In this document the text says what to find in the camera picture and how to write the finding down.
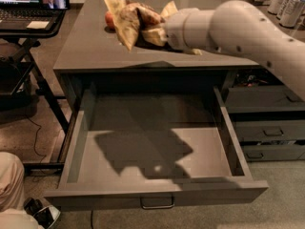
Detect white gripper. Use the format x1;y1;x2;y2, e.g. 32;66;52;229
141;8;216;52

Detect brown chip bag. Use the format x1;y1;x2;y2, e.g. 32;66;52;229
104;0;177;51

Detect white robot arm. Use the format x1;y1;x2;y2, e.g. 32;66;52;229
142;0;305;99

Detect grey right top drawer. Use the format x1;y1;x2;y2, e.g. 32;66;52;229
225;85;305;114

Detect open grey top drawer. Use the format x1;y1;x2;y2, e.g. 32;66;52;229
45;90;268;211

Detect grey right bottom drawer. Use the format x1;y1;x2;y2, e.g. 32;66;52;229
242;145;305;162

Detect grey right middle drawer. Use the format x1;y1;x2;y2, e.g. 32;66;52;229
234;120;305;142

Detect red apple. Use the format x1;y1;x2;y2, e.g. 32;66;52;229
105;11;114;30

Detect smartphone with lit screen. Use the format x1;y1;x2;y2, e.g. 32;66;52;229
39;0;71;10

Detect yellow sticky note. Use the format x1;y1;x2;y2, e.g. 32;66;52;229
27;21;49;30

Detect black laptop stand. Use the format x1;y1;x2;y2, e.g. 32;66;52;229
0;12;71;173

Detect white can middle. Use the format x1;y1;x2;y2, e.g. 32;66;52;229
275;0;304;21

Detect white can right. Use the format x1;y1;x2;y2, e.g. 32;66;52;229
279;0;305;28

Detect black laptop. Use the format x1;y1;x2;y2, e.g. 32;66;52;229
0;0;66;32

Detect black and white shoe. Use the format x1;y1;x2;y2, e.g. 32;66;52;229
24;198;61;229

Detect person's knee beige trousers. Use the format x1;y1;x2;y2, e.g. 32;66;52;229
0;152;44;229

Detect black cable on floor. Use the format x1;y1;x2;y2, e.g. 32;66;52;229
25;112;49;164

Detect metal drawer handle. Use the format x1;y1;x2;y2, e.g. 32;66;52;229
140;197;175;210

